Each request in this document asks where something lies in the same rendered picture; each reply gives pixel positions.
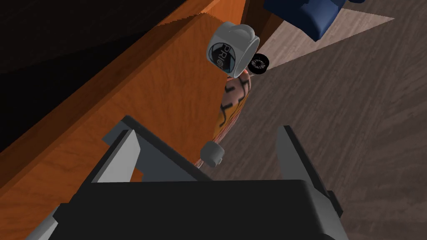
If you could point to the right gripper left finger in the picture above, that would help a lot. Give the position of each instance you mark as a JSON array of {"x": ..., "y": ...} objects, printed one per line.
[{"x": 118, "y": 163}]

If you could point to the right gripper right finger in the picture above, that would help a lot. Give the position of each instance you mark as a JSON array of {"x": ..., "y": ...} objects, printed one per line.
[{"x": 293, "y": 160}]

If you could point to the orange patterned skateboard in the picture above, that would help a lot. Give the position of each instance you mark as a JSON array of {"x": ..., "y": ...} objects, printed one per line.
[{"x": 233, "y": 100}]

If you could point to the orange wooden table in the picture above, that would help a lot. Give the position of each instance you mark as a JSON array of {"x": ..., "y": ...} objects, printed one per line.
[{"x": 166, "y": 86}]

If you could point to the black spoked wheel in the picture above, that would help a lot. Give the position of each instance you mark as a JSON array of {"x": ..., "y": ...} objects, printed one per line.
[{"x": 259, "y": 63}]

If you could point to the white printed mug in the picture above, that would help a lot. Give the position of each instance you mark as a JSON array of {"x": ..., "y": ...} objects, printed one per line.
[{"x": 238, "y": 46}]

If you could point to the blue upholstered seat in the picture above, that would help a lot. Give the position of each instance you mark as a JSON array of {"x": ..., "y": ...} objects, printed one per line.
[{"x": 307, "y": 15}]

